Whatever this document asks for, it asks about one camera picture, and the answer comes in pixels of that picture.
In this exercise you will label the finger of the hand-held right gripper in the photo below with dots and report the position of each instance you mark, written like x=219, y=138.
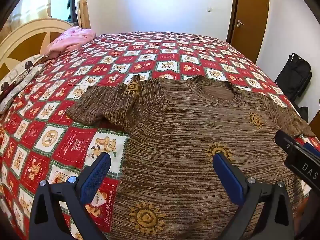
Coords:
x=285, y=140

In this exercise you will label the wooden cabinet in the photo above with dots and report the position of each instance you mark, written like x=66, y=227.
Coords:
x=315, y=125

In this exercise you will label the patterned grey blanket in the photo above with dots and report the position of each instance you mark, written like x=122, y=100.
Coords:
x=18, y=80

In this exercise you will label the window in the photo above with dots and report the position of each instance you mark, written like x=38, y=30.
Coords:
x=62, y=0

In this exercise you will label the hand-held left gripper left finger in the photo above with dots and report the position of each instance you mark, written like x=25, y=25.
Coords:
x=98, y=172

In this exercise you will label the brown knit sweater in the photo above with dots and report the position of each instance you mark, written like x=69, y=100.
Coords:
x=180, y=135

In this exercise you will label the cream wooden headboard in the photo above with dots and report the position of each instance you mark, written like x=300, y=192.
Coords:
x=22, y=35

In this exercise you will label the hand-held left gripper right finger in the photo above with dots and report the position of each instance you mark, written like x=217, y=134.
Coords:
x=226, y=173

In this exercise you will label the yellow patterned curtain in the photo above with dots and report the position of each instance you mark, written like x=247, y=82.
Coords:
x=83, y=5

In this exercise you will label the small black bag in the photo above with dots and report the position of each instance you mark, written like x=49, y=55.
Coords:
x=303, y=112

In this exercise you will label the brown wooden door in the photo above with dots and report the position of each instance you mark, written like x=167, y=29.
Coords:
x=250, y=20

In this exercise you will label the pink pillow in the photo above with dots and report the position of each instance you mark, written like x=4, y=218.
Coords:
x=71, y=38

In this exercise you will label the red checkered printed blanket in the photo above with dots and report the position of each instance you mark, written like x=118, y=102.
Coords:
x=75, y=142

